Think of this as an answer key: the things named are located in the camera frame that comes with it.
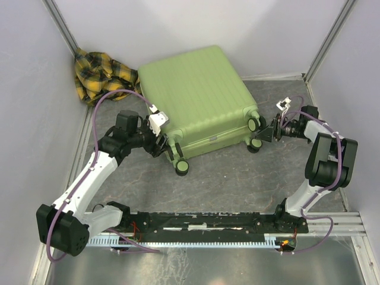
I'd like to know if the green suitcase blue lining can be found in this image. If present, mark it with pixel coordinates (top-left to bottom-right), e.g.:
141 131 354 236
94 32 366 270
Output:
138 45 265 176

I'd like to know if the left aluminium corner post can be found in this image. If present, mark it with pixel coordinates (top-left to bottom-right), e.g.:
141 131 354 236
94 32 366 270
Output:
42 0 78 55

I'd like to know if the crumpled yellow plaid shirt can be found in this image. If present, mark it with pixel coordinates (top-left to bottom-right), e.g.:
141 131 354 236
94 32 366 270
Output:
74 48 142 106

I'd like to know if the aluminium corner post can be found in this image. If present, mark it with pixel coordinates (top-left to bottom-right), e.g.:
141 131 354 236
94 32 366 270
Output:
42 0 78 55
303 0 357 83

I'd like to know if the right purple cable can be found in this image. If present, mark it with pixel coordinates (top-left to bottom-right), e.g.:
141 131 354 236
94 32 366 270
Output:
278 95 342 255

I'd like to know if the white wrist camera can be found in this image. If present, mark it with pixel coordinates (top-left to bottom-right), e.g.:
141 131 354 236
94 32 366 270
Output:
148 104 170 137
276 97 292 112

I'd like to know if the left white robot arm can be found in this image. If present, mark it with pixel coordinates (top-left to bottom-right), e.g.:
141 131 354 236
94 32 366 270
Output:
36 107 169 257

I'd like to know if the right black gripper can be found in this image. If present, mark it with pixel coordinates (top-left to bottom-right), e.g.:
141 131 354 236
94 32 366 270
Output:
253 113 307 144

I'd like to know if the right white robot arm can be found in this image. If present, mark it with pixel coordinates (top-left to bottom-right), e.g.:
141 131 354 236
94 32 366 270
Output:
252 105 358 232

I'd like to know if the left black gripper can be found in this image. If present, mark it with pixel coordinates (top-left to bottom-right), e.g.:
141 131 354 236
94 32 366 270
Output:
128 115 169 157

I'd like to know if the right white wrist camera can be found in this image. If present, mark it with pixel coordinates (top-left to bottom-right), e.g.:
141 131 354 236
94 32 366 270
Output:
276 97 292 112

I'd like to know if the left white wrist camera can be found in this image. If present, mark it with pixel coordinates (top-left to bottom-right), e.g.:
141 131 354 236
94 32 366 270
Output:
148 104 170 137

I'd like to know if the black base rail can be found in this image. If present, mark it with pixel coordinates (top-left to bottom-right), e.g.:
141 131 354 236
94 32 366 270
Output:
116 212 309 244

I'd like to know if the right aluminium corner post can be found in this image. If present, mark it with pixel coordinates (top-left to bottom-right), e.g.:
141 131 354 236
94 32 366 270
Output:
303 0 357 83

